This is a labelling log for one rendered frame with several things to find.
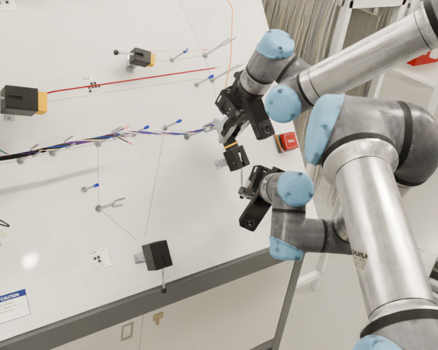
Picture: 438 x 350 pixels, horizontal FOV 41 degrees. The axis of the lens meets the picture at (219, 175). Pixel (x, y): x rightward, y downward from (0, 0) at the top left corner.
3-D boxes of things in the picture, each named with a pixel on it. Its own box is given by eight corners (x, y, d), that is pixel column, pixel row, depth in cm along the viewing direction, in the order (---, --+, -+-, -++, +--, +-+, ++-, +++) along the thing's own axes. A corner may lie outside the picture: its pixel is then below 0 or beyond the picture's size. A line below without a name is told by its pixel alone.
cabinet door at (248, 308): (275, 339, 198) (300, 247, 179) (135, 406, 167) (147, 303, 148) (270, 334, 200) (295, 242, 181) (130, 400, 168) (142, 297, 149)
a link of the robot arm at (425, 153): (466, 93, 96) (355, 223, 137) (404, 86, 94) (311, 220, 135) (484, 151, 90) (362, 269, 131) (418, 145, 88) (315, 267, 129)
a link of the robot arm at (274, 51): (289, 59, 124) (257, 35, 125) (268, 92, 133) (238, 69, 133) (304, 43, 129) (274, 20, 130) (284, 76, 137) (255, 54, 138)
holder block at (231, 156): (230, 171, 155) (238, 169, 151) (222, 152, 154) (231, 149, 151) (241, 167, 157) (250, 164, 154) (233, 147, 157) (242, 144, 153)
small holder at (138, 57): (106, 49, 146) (117, 39, 140) (138, 58, 150) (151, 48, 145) (105, 67, 145) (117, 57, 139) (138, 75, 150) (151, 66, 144)
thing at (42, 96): (33, 94, 126) (37, 90, 124) (42, 96, 127) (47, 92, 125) (33, 114, 126) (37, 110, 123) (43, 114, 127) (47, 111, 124)
